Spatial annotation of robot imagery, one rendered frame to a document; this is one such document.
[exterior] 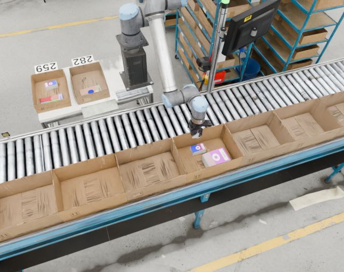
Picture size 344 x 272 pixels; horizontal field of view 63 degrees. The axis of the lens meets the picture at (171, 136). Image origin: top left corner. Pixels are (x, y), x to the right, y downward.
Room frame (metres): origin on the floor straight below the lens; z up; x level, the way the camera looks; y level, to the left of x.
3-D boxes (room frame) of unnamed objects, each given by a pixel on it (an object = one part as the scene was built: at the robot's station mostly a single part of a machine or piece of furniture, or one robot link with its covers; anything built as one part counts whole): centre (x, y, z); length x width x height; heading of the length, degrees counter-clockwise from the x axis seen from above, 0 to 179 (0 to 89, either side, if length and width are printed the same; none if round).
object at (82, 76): (1.82, 0.76, 0.80); 0.38 x 0.28 x 0.10; 22
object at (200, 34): (2.57, -0.44, 0.79); 0.40 x 0.30 x 0.10; 22
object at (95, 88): (1.73, 0.73, 0.76); 0.19 x 0.14 x 0.02; 116
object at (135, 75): (1.95, 0.35, 0.91); 0.26 x 0.26 x 0.33; 24
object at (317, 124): (1.30, -0.96, 0.96); 0.39 x 0.29 x 0.17; 111
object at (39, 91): (1.71, 1.07, 0.80); 0.38 x 0.28 x 0.10; 21
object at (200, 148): (1.09, -0.19, 0.91); 0.10 x 0.06 x 0.05; 111
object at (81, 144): (1.15, 0.69, 0.72); 0.52 x 0.05 x 0.05; 21
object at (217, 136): (1.02, -0.23, 0.96); 0.39 x 0.29 x 0.17; 111
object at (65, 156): (1.11, 0.81, 0.72); 0.52 x 0.05 x 0.05; 21
